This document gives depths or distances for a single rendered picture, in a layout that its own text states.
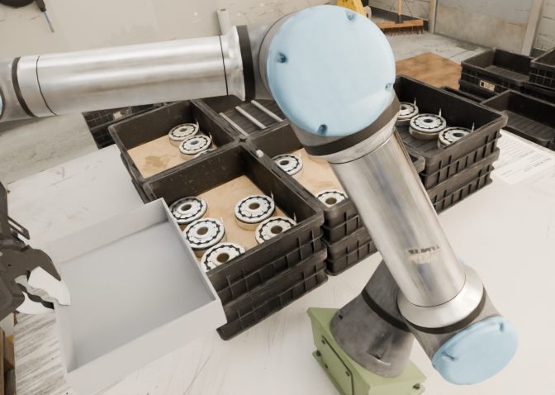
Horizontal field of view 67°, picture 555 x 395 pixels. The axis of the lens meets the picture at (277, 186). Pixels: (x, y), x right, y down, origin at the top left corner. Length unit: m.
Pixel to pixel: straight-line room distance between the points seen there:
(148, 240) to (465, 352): 0.52
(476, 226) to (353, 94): 0.89
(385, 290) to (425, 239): 0.24
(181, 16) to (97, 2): 0.73
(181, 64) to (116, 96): 0.09
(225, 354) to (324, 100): 0.72
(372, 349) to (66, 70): 0.62
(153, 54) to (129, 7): 3.68
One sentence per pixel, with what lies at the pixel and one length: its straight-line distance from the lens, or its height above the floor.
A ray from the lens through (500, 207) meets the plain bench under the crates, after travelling 1.32.
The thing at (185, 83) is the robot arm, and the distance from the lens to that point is 0.55.
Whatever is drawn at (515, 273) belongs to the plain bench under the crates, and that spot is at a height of 0.70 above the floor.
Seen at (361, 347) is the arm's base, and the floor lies 0.88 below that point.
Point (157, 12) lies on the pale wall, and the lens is 4.30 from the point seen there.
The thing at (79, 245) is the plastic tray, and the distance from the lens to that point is 0.80.
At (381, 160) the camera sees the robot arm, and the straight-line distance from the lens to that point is 0.46.
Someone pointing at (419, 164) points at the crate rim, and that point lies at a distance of 1.05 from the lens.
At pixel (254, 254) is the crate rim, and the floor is 0.92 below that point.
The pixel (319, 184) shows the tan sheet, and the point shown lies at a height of 0.83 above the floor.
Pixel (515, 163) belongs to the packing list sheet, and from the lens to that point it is 1.50.
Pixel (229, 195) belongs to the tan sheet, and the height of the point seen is 0.83.
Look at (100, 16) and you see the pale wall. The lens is 4.20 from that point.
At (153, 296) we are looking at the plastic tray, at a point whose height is 1.05.
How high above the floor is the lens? 1.53
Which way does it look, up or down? 37 degrees down
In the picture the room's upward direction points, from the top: 10 degrees counter-clockwise
